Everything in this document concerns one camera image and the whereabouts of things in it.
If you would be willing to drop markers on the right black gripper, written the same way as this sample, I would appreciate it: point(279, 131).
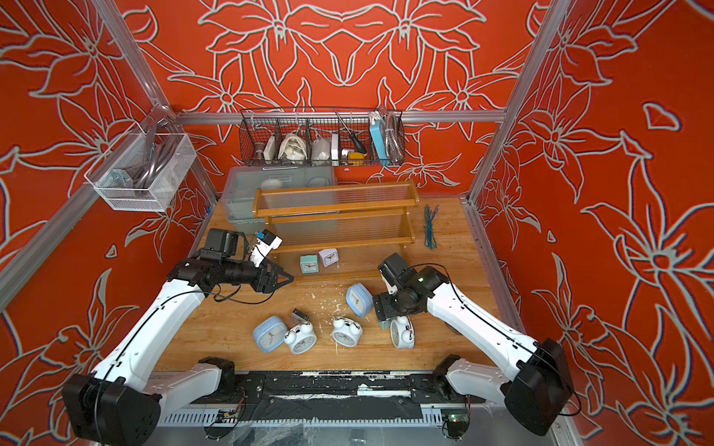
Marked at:
point(383, 308)

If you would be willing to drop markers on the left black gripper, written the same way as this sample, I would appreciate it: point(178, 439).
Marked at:
point(269, 285)

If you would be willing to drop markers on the blue rounded alarm clock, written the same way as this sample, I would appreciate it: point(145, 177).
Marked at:
point(359, 300)
point(269, 335)

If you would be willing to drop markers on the lilac square alarm clock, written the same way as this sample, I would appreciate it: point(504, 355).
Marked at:
point(329, 257)

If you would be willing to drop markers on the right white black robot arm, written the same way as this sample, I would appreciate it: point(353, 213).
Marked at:
point(535, 382)

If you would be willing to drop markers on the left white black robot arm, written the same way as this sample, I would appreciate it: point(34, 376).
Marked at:
point(118, 403)

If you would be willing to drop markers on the wooden two-tier shelf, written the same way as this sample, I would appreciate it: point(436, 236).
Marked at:
point(365, 223)

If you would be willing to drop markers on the white twin-bell clock right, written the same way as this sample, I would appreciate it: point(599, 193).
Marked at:
point(402, 332)

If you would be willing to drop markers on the white twin-bell clock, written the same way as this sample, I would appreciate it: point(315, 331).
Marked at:
point(346, 332)
point(300, 338)
point(402, 332)

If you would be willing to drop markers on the white twin-bell clock left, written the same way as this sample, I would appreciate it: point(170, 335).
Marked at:
point(300, 338)

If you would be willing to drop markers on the white twin-bell clock middle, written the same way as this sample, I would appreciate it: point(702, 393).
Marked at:
point(346, 332)

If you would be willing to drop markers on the clear plastic storage bin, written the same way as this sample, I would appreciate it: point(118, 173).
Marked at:
point(243, 183)

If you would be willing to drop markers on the white cloth in basket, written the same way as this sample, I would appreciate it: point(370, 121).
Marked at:
point(293, 148)

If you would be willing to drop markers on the blue box in basket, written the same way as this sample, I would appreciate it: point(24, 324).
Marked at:
point(377, 129)

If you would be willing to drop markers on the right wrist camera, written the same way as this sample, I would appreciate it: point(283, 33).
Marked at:
point(392, 270)

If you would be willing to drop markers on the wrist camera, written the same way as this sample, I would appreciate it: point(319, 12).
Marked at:
point(265, 242)
point(392, 270)

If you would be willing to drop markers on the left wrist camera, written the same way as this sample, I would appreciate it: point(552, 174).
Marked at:
point(265, 242)

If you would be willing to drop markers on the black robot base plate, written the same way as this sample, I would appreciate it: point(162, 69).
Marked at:
point(340, 396)

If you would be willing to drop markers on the black wire wall basket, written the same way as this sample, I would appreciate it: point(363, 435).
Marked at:
point(335, 137)

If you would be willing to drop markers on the white mesh wall basket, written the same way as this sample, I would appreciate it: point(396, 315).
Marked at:
point(143, 170)

